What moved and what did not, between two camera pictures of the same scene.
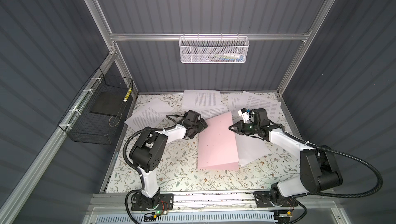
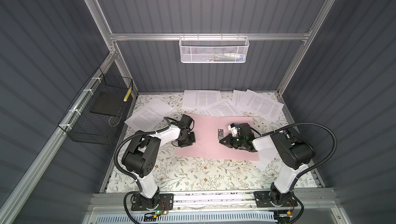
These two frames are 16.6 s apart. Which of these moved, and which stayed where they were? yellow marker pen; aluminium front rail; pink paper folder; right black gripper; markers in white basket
Moved: pink paper folder; right black gripper
Stayed: yellow marker pen; markers in white basket; aluminium front rail
